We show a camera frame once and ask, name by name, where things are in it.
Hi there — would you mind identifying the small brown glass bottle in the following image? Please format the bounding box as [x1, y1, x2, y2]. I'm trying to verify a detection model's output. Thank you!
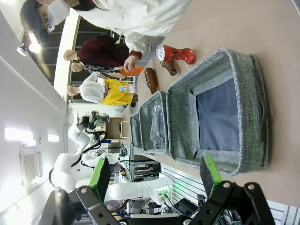
[160, 60, 177, 77]

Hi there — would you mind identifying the orange plastic object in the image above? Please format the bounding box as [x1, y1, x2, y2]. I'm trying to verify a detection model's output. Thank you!
[119, 65, 145, 77]

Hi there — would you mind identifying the crushed clear plastic bottle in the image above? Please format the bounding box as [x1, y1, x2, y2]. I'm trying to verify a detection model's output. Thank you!
[150, 98, 165, 145]

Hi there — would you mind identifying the masked person in dark jacket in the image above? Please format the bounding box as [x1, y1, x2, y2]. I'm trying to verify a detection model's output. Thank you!
[19, 0, 71, 45]

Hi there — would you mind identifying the medium grey fabric basket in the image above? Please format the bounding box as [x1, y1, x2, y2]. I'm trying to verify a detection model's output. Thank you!
[139, 90, 170, 156]

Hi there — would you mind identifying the crushed red drink can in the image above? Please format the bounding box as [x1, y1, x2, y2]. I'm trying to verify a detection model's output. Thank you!
[155, 44, 196, 66]

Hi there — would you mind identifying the small grey fabric basket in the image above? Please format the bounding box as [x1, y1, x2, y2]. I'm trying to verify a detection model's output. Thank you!
[129, 112, 144, 150]

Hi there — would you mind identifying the large brown glass bottle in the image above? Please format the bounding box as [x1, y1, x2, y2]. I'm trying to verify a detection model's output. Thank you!
[143, 67, 159, 95]

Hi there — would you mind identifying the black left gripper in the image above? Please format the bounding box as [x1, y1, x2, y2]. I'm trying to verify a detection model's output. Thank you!
[39, 111, 129, 225]

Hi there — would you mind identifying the black flat device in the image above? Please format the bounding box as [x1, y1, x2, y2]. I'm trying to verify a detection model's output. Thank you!
[173, 197, 200, 216]

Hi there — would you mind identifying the person in white coat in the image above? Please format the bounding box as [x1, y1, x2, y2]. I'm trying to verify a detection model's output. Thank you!
[70, 0, 193, 38]

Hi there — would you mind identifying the yellow garment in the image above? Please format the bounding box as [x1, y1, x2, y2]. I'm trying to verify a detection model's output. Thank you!
[101, 78, 135, 106]

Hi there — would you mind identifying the white sleeved forearm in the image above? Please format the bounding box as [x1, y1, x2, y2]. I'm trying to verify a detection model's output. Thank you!
[125, 29, 152, 60]

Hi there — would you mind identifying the person's bare hand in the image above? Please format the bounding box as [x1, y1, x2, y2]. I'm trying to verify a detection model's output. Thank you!
[122, 55, 137, 72]

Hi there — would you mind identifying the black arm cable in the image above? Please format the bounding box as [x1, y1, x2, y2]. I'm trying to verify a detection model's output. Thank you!
[69, 130, 107, 167]

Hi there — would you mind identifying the mannequin in patterned garment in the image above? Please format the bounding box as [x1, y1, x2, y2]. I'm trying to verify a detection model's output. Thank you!
[71, 61, 123, 74]

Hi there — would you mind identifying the white slatted panel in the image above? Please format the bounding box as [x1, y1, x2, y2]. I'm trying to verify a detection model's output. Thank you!
[160, 163, 205, 205]

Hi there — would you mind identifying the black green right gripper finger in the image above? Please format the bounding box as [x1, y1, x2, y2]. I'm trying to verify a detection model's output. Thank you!
[191, 154, 276, 225]

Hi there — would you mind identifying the large grey fabric basket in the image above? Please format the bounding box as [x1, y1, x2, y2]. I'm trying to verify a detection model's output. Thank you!
[165, 47, 269, 176]

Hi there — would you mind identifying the wooden cabinet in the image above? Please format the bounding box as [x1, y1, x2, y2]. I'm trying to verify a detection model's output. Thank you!
[105, 117, 131, 139]

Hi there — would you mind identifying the clear bottle with label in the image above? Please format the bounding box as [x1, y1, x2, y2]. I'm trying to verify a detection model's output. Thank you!
[119, 84, 149, 94]

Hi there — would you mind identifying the mannequin in maroon garment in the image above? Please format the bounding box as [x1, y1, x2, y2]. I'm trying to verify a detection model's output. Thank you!
[63, 35, 131, 69]

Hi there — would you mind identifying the ceiling air conditioner unit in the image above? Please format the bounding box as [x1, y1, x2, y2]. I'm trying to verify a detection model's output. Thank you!
[19, 144, 45, 187]

